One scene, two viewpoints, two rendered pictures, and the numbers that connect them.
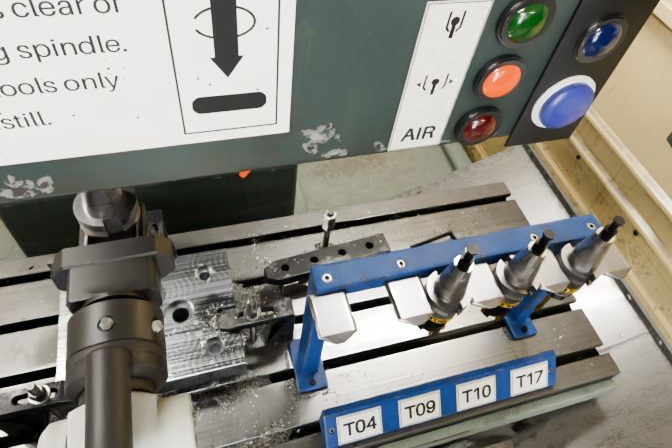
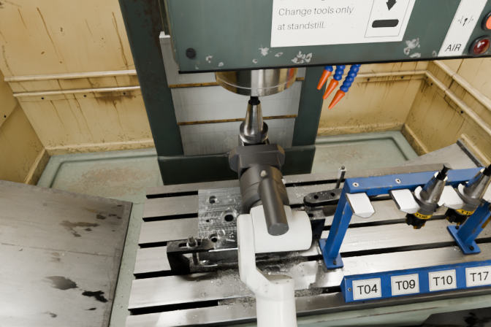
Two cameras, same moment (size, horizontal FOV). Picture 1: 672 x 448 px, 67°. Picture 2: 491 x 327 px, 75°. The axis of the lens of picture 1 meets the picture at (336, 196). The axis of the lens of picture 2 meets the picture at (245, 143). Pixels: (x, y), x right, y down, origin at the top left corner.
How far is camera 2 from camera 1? 25 cm
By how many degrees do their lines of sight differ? 15
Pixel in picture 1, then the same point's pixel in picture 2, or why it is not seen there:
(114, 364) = (275, 185)
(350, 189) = not seen: hidden behind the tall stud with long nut
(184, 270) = not seen: hidden behind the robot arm
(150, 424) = (289, 217)
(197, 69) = (379, 6)
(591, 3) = not seen: outside the picture
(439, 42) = not seen: outside the picture
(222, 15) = not seen: outside the picture
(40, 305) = (183, 207)
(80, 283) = (245, 160)
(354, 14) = not seen: outside the picture
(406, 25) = not seen: outside the picture
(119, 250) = (261, 149)
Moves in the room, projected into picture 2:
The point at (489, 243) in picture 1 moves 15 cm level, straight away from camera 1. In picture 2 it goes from (451, 174) to (471, 147)
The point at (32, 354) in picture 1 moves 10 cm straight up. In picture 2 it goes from (180, 231) to (175, 212)
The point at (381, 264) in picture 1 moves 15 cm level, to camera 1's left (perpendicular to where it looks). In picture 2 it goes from (386, 180) to (325, 167)
